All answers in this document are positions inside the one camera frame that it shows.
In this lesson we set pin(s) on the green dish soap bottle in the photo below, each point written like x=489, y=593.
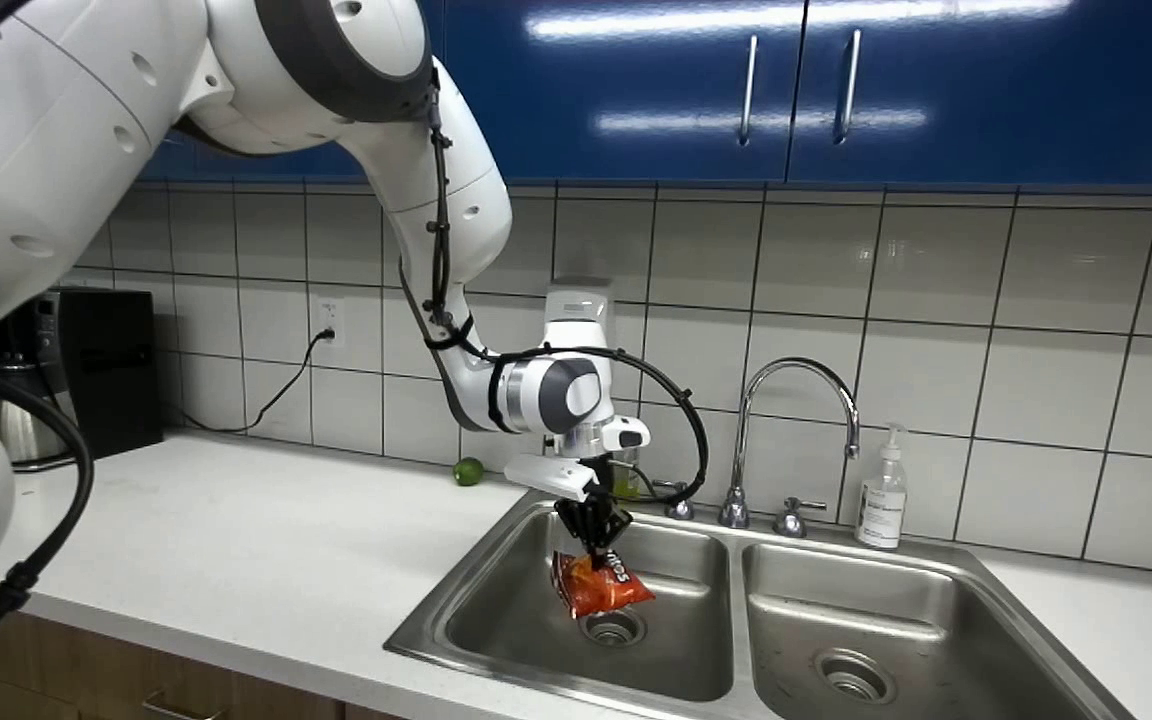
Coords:
x=627, y=483

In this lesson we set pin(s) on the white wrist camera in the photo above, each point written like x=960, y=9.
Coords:
x=573, y=462

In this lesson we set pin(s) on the white wall outlet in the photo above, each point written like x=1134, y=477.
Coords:
x=324, y=322

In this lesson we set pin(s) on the black coffee maker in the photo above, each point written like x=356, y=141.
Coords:
x=94, y=356

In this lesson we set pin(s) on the wooden lower cabinets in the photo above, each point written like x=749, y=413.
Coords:
x=71, y=672

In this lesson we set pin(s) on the green lime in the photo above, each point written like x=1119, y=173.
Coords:
x=470, y=472

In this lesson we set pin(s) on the blue upper cabinets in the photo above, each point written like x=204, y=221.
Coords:
x=808, y=95

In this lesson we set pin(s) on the white wall soap dispenser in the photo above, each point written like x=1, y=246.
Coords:
x=577, y=318

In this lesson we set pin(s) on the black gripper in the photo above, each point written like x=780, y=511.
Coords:
x=595, y=517

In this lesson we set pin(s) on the clear white pump bottle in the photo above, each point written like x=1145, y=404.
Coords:
x=886, y=497

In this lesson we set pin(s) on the stainless steel double sink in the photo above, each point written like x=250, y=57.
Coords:
x=755, y=624

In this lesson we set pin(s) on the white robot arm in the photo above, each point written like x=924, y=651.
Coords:
x=104, y=95

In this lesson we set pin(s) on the orange snack packet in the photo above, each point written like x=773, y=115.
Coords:
x=598, y=590

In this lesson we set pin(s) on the chrome gooseneck faucet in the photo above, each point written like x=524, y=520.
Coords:
x=784, y=472

